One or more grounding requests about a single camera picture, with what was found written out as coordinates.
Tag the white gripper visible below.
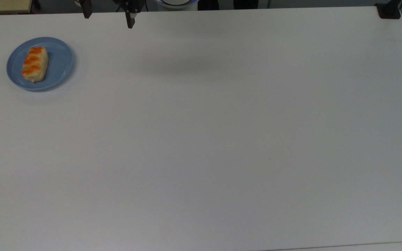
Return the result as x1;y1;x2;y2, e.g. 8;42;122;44
82;0;146;29

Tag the orange glazed bread roll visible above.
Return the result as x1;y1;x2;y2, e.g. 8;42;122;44
21;47;49;83

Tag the blue round plate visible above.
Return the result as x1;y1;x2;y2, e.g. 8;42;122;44
6;37;74;92

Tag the black box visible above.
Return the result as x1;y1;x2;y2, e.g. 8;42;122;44
198;0;219;11

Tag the light wooden table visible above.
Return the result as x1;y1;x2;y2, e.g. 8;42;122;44
0;0;35;15

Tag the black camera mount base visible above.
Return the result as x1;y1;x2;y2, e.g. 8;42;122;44
375;0;402;19

